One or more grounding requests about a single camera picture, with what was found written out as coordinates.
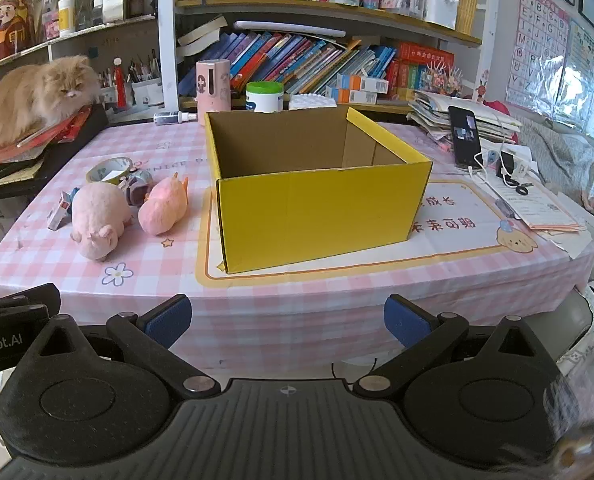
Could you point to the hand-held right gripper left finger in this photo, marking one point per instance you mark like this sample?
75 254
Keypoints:
169 321

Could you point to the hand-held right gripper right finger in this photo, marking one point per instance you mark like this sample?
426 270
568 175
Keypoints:
406 321

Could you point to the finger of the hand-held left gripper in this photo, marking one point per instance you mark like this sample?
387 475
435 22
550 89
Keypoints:
37 296

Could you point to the pale pink pig plush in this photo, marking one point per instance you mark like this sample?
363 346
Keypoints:
97 215

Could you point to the peach pink plush toy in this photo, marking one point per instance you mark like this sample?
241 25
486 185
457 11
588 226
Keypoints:
162 205

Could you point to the yellow cardboard box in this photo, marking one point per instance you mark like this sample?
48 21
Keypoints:
317 215

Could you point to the purple toy watch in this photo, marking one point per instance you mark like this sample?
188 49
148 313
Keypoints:
137 186

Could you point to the pink checked tablecloth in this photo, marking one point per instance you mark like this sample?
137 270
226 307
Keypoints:
142 270

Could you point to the small mint green case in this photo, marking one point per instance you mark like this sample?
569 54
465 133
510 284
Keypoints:
58 216

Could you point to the red foil packaging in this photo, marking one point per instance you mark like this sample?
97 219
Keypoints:
7 147

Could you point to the black electronic keyboard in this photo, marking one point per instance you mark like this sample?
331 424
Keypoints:
72 147

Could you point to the yellow tape roll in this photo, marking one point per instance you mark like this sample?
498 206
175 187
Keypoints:
123 162

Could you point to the black scissors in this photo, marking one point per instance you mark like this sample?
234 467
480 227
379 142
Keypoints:
516 185

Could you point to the pink bordered certificates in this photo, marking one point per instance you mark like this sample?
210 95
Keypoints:
542 207

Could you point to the black charger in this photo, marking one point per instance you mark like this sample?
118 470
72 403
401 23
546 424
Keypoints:
506 164

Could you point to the black smartphone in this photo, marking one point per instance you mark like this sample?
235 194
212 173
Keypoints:
466 137

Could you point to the orange fluffy cat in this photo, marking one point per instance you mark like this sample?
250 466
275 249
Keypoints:
32 95

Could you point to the stack of papers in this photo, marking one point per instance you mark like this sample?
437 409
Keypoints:
432 110

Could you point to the white orange medicine box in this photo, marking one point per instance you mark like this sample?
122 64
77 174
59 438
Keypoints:
363 97
349 82

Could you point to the grey bedding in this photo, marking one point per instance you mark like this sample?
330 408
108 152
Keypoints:
567 155

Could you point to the red doll ornament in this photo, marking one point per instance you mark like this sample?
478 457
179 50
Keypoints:
121 80

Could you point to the white tissue pack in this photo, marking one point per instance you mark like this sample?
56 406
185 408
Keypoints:
309 102

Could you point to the pink dispenser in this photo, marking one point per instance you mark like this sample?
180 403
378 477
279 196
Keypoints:
212 85

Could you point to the white jar green lid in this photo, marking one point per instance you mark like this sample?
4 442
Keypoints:
264 100

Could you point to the colourful flower bundle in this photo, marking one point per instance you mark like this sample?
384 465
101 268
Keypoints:
442 80

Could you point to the red boxed book set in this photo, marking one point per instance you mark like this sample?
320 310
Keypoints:
422 67

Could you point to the white cubby shelf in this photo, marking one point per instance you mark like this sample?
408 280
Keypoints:
77 40

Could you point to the fortune god figure box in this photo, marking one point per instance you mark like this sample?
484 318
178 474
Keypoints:
9 30

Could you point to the small pink box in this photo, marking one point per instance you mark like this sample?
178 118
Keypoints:
51 25

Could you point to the white bottle yellow label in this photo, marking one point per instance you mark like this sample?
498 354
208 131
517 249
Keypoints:
67 17

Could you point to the wooden bookshelf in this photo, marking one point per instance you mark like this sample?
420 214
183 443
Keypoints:
168 35

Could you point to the row of leaning blue books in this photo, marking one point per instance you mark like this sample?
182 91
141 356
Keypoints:
287 60

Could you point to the thick lying books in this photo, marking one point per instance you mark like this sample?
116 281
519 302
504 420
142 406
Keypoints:
202 35

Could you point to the white paper sheets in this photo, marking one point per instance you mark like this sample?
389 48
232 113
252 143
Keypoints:
287 30

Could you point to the stack of yellow books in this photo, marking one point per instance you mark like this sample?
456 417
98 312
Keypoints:
467 0

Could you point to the alphabet wall poster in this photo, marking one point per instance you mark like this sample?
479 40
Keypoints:
537 45

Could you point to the character wall poster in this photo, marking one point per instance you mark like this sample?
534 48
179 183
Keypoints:
584 55

